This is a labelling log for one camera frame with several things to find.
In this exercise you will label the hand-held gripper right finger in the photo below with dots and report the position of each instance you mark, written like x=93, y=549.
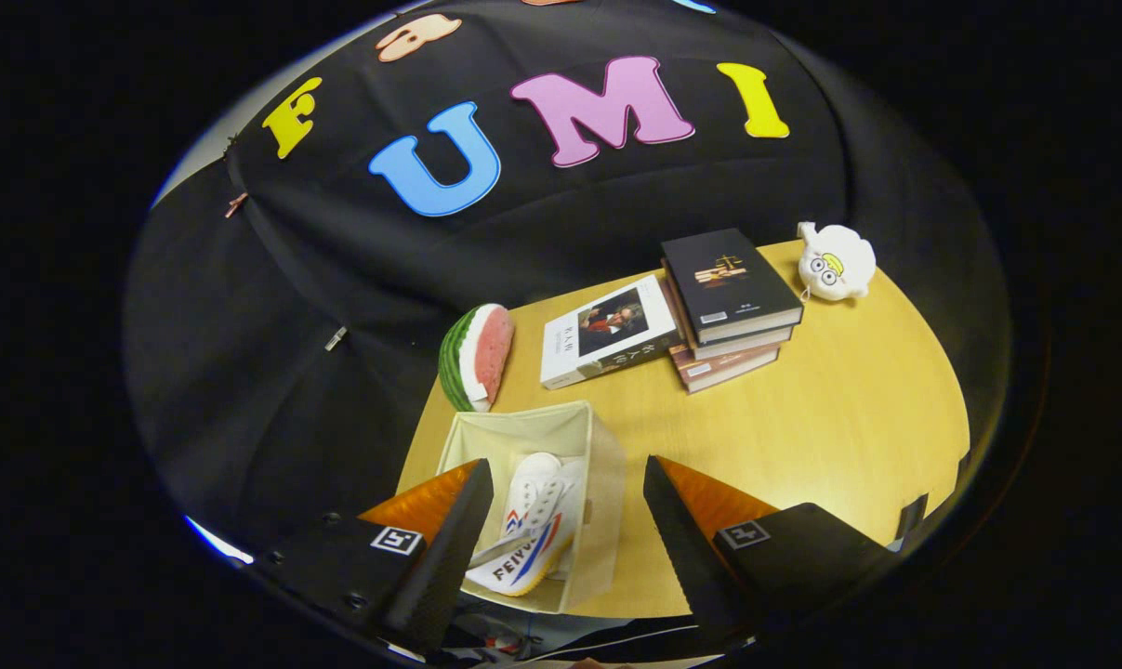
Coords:
x=686, y=557

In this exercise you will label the beige fabric storage box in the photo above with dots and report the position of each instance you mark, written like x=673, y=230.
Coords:
x=602, y=520

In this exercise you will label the dark brown spine book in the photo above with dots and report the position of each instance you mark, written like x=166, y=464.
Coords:
x=742, y=348

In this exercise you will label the white portrait cover book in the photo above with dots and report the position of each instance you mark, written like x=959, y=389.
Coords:
x=570, y=348

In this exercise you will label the white plush toy with eyes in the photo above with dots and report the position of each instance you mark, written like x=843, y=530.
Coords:
x=839, y=265

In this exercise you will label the wooden clothes peg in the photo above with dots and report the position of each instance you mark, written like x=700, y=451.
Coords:
x=236, y=204

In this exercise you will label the white striped canvas shoe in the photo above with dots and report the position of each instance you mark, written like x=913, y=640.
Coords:
x=523, y=569
x=574, y=492

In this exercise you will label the black cover book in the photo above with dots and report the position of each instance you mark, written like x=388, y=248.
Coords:
x=723, y=279

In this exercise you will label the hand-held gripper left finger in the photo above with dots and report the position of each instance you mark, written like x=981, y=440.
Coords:
x=454, y=557

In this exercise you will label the reddish brown cover book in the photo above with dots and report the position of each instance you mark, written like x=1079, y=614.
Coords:
x=723, y=370

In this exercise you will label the silver metal clip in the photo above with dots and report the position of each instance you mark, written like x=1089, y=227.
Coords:
x=336, y=338

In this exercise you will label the watermelon slice toy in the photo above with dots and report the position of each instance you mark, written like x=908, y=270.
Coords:
x=477, y=358

